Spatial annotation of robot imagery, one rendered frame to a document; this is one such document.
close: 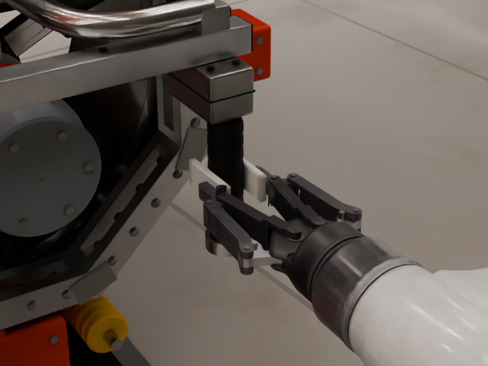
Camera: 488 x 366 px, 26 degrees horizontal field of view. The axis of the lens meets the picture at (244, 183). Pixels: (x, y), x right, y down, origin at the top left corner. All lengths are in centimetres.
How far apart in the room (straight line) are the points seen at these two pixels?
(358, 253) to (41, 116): 33
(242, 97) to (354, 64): 241
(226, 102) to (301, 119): 205
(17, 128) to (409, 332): 42
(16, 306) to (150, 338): 94
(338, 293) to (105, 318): 55
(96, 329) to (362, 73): 212
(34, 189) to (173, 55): 19
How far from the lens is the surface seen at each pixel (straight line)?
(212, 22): 100
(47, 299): 130
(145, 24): 97
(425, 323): 80
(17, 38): 125
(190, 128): 127
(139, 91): 135
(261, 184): 104
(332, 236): 90
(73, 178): 105
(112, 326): 137
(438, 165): 285
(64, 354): 134
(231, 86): 100
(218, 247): 108
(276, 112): 309
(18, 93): 94
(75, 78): 95
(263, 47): 129
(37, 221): 106
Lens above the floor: 135
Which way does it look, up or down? 30 degrees down
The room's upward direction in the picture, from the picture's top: straight up
